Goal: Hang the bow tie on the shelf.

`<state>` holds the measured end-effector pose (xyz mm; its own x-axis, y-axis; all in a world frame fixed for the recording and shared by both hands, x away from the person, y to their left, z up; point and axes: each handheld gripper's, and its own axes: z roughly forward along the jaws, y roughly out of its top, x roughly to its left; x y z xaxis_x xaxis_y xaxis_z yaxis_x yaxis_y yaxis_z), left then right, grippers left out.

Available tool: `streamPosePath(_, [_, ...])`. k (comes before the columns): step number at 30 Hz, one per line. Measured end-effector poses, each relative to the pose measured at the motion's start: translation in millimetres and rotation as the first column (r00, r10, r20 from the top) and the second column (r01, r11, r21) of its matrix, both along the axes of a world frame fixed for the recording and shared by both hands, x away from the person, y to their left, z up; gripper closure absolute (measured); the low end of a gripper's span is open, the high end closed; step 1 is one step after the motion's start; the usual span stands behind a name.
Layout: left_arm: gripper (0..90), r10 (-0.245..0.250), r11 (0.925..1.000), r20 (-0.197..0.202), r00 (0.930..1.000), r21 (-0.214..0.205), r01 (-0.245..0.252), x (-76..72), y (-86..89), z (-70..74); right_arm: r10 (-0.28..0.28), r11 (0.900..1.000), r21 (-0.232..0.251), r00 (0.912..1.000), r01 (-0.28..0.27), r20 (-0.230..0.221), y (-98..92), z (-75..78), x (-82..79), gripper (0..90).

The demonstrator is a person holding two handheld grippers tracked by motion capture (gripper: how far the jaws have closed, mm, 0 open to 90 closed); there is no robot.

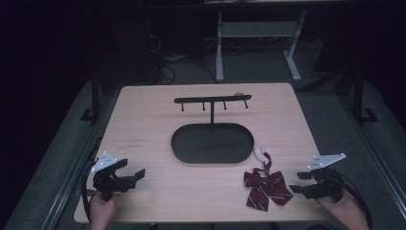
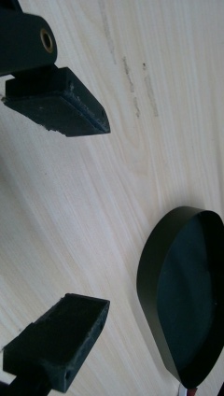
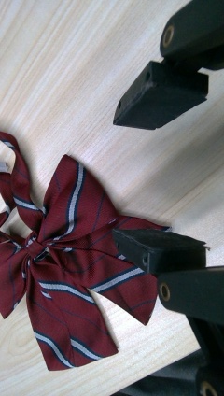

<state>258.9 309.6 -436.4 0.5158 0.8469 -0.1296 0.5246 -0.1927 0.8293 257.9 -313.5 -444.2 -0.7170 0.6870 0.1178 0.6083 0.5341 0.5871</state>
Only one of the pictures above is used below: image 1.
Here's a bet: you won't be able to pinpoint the white metal table frame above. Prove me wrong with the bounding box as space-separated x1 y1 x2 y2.
214 9 308 83

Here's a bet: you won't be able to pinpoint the black metal stand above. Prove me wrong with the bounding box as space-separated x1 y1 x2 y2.
350 67 380 127
79 76 102 125

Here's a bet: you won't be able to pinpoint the person's left hand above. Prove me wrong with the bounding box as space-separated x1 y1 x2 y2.
89 191 123 224

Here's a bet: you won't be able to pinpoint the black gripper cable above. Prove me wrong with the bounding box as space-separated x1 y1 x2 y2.
80 137 103 222
331 173 373 229

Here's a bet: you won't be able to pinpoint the black floor cables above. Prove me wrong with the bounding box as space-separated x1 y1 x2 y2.
145 18 218 86

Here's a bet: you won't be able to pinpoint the person's right hand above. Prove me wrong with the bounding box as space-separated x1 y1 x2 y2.
315 189 370 223

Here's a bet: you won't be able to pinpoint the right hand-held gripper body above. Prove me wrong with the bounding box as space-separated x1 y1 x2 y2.
300 152 348 204

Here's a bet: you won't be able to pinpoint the black hook rack with tray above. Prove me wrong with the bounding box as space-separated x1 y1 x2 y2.
169 94 256 166

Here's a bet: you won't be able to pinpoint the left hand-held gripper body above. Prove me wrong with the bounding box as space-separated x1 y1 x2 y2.
90 151 137 202

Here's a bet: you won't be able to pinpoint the dark red striped bow tie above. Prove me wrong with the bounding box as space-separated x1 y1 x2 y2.
243 145 294 213

